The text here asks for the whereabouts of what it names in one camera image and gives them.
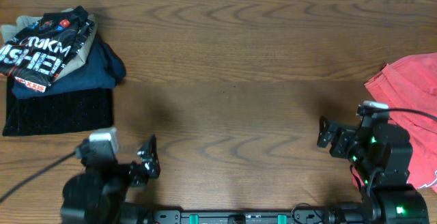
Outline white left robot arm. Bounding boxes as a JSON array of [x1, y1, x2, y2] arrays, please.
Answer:
[[60, 135, 160, 224]]

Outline navy blue folded garment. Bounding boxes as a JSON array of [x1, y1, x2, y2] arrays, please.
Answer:
[[12, 36, 126, 99]]

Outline beige folded garment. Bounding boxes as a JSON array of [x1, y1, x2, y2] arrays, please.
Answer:
[[0, 8, 99, 81]]

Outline black sparkly folded garment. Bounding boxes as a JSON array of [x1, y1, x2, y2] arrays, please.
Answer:
[[2, 77, 113, 137]]

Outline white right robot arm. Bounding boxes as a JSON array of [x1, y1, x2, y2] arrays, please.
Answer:
[[317, 117, 429, 223]]

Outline black orange patterned jersey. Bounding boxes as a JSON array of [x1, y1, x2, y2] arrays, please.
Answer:
[[0, 5, 96, 94]]

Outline red t-shirt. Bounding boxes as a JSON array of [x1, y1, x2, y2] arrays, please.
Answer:
[[365, 53, 436, 190]]

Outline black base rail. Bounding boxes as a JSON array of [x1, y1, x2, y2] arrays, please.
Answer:
[[150, 206, 325, 224]]

